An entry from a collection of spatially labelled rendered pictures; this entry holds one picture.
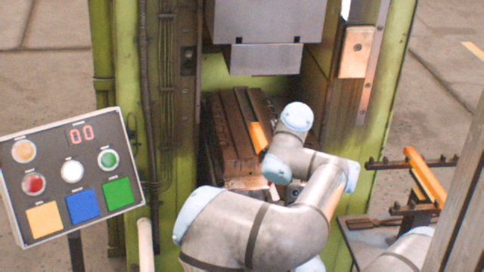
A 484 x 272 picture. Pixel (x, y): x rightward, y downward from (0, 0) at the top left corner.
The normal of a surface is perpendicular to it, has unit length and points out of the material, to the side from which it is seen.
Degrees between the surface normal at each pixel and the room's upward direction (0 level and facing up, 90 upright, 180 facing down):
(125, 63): 90
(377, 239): 0
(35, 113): 0
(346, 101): 90
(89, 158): 60
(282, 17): 90
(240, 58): 90
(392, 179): 0
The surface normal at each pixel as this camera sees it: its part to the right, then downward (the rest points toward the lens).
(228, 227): -0.21, -0.19
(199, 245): -0.42, -0.14
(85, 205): 0.53, 0.00
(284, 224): 0.33, -0.53
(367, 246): 0.07, -0.83
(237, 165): 0.18, 0.55
